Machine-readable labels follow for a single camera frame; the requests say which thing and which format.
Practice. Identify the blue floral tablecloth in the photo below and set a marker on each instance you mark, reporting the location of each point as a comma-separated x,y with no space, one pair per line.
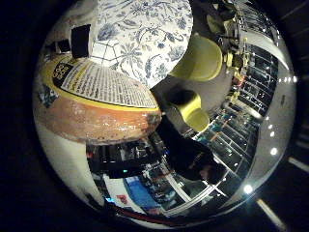
151,29

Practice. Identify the yellow plastic chair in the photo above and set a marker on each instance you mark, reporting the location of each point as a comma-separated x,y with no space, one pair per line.
196,119
199,61

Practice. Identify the white cloth with dark grid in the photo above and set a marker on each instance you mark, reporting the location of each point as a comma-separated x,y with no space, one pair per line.
106,51

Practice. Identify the blue panel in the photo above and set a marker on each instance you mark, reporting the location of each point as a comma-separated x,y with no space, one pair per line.
141,193

